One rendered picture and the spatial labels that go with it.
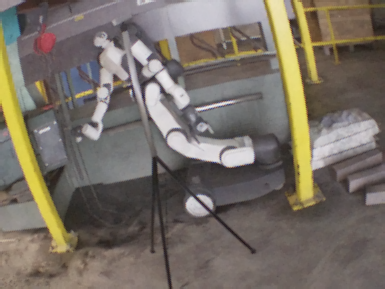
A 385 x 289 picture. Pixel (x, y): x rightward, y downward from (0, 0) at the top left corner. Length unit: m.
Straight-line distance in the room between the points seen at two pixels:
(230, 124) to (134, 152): 0.76
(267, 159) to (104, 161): 1.34
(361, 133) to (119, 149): 1.92
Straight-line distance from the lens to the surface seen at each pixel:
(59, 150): 2.86
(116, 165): 3.31
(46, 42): 2.65
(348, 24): 6.49
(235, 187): 2.56
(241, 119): 3.18
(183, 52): 5.87
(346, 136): 2.94
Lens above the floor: 1.41
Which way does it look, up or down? 22 degrees down
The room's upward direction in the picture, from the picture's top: 13 degrees counter-clockwise
